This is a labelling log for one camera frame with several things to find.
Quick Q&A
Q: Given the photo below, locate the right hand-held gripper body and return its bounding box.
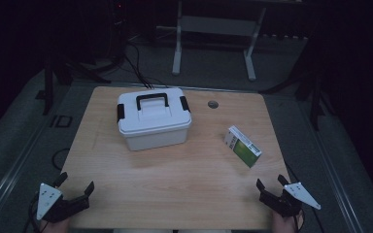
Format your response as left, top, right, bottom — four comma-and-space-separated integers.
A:
258, 181, 322, 218

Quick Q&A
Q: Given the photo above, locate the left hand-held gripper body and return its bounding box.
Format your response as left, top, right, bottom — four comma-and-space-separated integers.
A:
35, 182, 90, 224

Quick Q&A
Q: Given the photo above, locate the green and white medicine box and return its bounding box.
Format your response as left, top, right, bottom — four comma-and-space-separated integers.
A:
223, 125, 263, 169

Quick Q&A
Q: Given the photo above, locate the white plastic storage box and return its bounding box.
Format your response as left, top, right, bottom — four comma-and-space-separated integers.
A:
119, 120, 190, 152

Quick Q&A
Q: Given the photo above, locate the white storage box lid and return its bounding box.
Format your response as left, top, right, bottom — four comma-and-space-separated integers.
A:
116, 87, 193, 136

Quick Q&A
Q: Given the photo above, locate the person's left hand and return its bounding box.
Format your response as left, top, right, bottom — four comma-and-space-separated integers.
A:
39, 216, 70, 233

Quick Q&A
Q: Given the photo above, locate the person's right hand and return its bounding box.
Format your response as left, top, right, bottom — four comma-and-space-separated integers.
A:
270, 209, 305, 233

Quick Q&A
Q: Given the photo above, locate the black tripod stand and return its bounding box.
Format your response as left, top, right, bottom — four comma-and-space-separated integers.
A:
257, 30, 338, 132
34, 56, 112, 117

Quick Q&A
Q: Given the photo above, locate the white metal stand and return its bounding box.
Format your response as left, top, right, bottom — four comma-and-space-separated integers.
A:
171, 0, 268, 83

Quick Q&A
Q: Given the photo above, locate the black floor cable bundle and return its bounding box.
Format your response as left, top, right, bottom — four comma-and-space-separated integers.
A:
121, 42, 170, 90

